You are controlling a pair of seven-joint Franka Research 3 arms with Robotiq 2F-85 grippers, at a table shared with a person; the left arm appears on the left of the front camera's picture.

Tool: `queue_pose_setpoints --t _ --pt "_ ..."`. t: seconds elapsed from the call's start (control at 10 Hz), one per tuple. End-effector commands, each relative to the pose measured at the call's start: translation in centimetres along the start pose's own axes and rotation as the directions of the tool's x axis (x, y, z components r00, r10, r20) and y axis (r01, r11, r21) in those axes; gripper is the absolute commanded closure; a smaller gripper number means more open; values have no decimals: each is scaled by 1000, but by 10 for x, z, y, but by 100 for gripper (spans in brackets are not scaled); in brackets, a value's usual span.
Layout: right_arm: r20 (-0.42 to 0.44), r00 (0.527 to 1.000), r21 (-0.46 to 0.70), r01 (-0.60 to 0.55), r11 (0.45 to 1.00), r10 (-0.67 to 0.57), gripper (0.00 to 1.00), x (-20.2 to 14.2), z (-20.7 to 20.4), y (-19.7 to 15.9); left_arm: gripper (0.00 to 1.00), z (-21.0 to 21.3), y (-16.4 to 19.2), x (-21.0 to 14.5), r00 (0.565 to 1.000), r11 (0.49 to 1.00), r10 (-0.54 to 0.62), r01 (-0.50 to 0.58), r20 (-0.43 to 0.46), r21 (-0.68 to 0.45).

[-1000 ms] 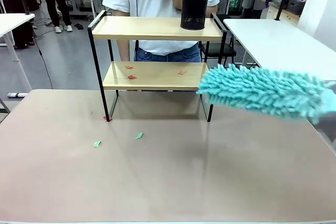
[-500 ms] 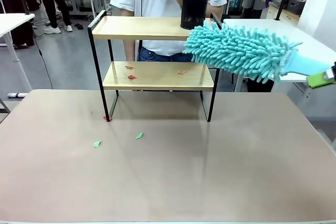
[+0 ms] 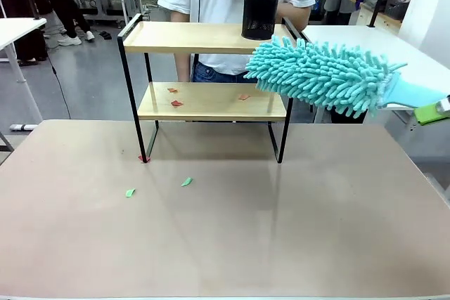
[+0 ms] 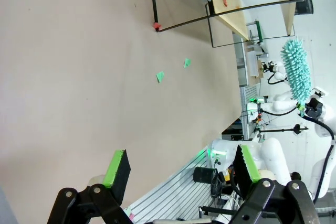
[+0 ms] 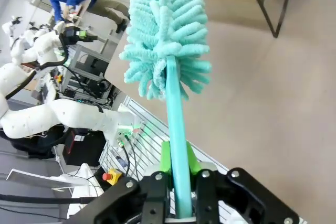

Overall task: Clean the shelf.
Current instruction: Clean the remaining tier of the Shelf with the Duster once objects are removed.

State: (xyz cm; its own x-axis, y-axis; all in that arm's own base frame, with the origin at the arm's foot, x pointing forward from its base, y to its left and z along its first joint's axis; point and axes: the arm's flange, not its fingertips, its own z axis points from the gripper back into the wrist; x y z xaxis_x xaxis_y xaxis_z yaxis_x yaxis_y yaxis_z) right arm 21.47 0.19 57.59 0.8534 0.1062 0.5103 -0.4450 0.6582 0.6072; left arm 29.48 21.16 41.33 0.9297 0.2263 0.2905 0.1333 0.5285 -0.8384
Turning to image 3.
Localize white partition panel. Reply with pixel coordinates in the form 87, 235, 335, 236
397, 0, 450, 65

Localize person in black clothes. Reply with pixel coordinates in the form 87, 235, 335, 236
0, 0, 49, 67

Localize blue jeans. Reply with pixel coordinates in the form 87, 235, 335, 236
191, 60, 259, 84

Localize person's right forearm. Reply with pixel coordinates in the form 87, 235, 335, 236
174, 54, 193, 83

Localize teal microfiber duster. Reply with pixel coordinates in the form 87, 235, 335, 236
243, 34, 450, 120

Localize grey plastic crate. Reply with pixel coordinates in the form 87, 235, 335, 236
384, 0, 411, 22

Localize large white side table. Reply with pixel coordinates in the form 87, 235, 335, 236
301, 25, 450, 124

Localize white cabinet wood top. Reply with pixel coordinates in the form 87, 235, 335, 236
355, 1, 404, 36

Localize two-tier wooden black-frame shelf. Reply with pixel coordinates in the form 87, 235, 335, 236
117, 13, 303, 164

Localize black mesh pen holder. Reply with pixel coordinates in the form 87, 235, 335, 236
240, 0, 281, 41

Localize small white side table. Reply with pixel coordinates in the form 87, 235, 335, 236
0, 17, 48, 131

